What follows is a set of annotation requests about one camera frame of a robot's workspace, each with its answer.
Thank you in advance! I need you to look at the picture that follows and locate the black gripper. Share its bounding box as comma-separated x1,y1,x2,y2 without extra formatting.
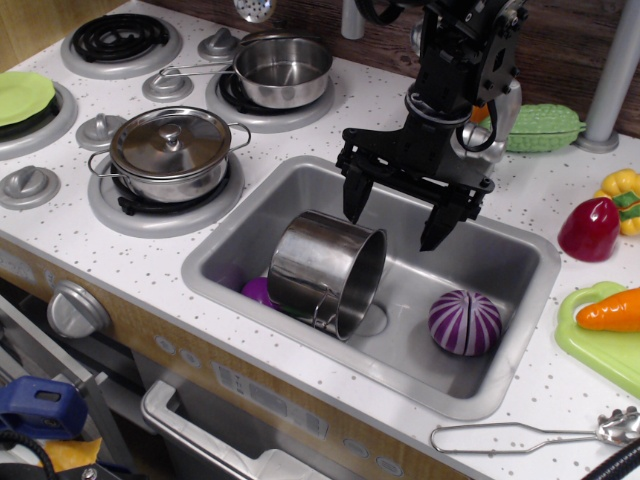
336,115,494,251

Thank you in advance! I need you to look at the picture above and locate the tall steel pot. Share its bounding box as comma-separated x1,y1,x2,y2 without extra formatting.
267,210,387,341

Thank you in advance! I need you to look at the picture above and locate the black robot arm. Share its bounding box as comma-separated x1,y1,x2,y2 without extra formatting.
336,1,528,251

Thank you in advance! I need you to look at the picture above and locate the grey sink basin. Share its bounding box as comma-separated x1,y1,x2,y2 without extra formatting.
182,156,561,420

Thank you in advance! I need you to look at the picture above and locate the steel pot with lid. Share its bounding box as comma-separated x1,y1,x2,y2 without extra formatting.
87,106,252,203

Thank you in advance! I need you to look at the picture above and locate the burner under lidded pot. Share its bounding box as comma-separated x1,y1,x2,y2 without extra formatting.
88,154,244,239

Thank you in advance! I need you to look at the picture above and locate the grey toy faucet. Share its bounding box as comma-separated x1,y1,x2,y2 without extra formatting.
409,19,524,189

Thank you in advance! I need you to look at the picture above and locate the orange toy pumpkin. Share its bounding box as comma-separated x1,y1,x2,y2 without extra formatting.
470,104,490,124

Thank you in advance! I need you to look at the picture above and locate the purple striped toy onion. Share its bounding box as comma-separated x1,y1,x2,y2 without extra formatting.
428,290,503,357

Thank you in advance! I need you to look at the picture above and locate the green toy bitter gourd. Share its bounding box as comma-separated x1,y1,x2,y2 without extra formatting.
506,104,586,153

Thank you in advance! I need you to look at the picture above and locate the purple toy eggplant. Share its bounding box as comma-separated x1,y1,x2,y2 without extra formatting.
241,277,278,310

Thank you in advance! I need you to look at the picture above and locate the red toy pepper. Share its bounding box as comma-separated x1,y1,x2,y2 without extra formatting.
557,197,620,263

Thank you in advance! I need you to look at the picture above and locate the burner under saucepan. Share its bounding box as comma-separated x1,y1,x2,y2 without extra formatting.
205,74,335,134

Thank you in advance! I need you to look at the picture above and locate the yellow toy pepper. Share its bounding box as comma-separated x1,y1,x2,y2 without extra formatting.
594,168,640,236

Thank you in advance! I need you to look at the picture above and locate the green cutting board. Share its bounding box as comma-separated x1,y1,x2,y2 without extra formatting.
554,281,639,398

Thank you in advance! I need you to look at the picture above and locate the grey stove knob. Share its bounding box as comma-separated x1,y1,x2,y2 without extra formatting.
197,27,240,62
75,113,126,151
142,68,194,103
1,166,61,210

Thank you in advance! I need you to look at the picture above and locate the steel slotted spoon hanging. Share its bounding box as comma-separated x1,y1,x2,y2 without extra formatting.
233,0,277,23

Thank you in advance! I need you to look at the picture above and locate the orange toy carrot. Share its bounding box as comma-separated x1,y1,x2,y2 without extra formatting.
576,288,639,333

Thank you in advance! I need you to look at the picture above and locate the black coil burner back left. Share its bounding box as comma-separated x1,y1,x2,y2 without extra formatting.
61,13,182,80

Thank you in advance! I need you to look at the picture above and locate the grey oven dial knob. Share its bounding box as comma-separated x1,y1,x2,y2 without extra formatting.
47,280,111,339

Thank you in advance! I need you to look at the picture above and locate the burner under green plate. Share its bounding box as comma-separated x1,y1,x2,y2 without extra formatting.
1,82,78,161

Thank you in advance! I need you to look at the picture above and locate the green toy plate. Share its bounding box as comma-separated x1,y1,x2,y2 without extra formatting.
0,71,55,127

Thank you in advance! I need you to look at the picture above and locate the blue clamp tool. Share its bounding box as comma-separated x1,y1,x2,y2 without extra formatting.
1,376,89,440

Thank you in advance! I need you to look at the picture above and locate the yellow cloth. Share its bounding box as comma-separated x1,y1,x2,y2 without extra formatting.
39,438,103,473

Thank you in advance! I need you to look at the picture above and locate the steel saucepan with handle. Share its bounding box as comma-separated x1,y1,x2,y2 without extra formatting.
159,37,333,110

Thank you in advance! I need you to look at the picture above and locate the grey post back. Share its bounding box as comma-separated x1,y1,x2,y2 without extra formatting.
341,0,365,40

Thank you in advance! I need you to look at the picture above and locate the grey post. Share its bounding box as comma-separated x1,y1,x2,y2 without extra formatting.
575,0,639,154
341,0,365,40

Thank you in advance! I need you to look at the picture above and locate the grey post right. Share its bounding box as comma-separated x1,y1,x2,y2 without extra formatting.
575,0,639,154

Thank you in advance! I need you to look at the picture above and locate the grey oven door handle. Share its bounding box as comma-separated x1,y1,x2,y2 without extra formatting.
141,380,360,479

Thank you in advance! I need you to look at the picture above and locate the steel wire-handled spoon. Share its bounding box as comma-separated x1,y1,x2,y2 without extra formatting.
430,406,639,456

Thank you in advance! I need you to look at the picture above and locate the black cable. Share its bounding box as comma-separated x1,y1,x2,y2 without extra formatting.
0,432,57,480

